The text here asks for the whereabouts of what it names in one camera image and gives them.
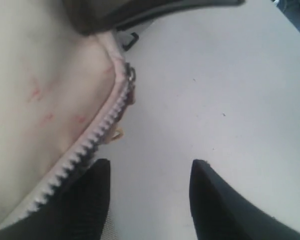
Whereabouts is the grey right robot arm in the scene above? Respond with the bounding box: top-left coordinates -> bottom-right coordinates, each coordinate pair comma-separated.
62,0 -> 245,36

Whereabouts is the white fabric backpack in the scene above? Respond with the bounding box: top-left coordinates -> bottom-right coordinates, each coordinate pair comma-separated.
0,0 -> 135,230

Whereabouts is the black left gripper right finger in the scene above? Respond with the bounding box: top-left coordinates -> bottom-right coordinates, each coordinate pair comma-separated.
189,159 -> 300,240

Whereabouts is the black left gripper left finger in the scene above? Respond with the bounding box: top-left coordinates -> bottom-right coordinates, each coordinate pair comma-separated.
0,158 -> 111,240

